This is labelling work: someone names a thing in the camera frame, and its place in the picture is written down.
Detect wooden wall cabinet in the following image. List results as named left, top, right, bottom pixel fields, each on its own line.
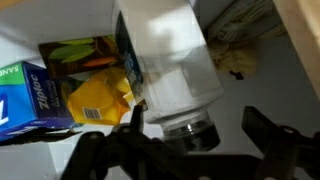
left=0, top=0, right=320, bottom=180

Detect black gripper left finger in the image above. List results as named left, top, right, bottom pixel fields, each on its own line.
left=59, top=104, right=208, bottom=180

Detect beige bundled plastic bags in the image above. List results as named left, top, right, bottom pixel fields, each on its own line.
left=203, top=0, right=288, bottom=80

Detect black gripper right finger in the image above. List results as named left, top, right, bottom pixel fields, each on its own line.
left=241, top=106, right=320, bottom=180

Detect blue Ziploc box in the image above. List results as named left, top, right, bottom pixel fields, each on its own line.
left=0, top=61, right=83, bottom=143

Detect yellow plastic bag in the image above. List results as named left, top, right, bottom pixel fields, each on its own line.
left=66, top=66, right=136, bottom=127

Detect white bottle black cap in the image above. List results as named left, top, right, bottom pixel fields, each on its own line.
left=114, top=0, right=225, bottom=153

